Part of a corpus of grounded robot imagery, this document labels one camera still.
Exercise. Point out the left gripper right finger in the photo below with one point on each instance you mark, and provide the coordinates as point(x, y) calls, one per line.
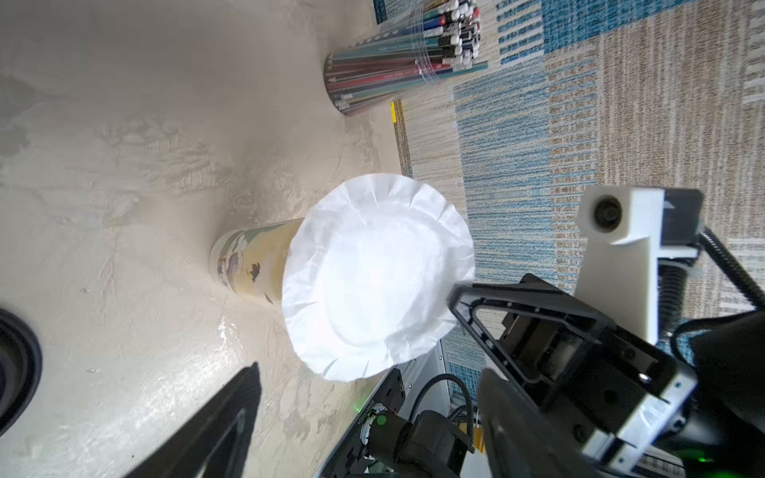
point(525, 441)

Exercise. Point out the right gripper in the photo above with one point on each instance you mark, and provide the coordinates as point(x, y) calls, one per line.
point(555, 345)

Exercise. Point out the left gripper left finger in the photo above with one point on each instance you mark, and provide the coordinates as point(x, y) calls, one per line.
point(216, 440)

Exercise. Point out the white leak-proof paper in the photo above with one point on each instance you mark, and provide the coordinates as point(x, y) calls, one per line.
point(368, 276)

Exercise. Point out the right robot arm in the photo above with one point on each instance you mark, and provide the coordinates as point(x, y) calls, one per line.
point(722, 430)

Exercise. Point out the black lid at centre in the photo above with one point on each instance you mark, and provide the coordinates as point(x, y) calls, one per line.
point(21, 368)

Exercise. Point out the paper milk tea cup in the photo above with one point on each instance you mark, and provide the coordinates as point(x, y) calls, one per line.
point(251, 262)

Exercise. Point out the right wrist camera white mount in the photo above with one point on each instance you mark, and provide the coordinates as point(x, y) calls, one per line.
point(629, 230)

